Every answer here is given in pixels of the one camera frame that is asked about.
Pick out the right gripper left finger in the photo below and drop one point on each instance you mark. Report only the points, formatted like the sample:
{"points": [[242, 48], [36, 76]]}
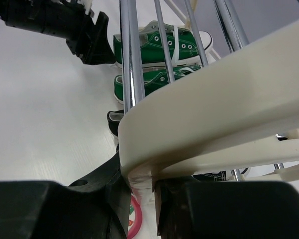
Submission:
{"points": [[95, 206]]}

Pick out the black sneaker right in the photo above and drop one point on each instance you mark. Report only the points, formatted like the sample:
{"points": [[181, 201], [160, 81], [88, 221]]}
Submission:
{"points": [[212, 177]]}

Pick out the pink flip-flop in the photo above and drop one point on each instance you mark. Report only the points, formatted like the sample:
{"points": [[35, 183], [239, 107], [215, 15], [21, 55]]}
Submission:
{"points": [[135, 218]]}

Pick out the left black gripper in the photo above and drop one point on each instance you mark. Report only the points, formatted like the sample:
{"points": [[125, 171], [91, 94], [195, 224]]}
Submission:
{"points": [[67, 19]]}

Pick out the black sneaker left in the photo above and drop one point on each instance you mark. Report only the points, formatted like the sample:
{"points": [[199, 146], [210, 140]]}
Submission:
{"points": [[113, 119]]}

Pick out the cream shoe rack chrome bars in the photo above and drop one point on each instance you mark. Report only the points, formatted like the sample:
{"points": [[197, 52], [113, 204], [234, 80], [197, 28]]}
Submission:
{"points": [[241, 111]]}

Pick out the black sneaker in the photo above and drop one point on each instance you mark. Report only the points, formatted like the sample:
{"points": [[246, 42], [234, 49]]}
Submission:
{"points": [[212, 177], [113, 119]]}

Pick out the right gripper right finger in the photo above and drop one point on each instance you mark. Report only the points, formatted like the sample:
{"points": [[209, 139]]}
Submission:
{"points": [[190, 209]]}

